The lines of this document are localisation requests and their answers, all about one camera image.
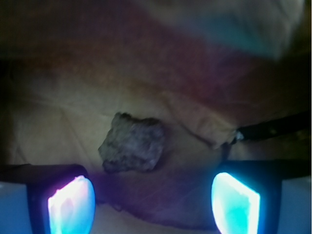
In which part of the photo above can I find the grey brown rock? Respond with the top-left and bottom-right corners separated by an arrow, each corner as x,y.
98,112 -> 165,173

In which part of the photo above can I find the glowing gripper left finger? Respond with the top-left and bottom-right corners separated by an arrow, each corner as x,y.
0,164 -> 96,234

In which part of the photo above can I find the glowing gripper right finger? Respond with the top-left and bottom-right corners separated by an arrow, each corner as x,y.
211,159 -> 312,234

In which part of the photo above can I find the brown paper bag bin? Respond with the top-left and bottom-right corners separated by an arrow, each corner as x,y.
0,0 -> 312,233

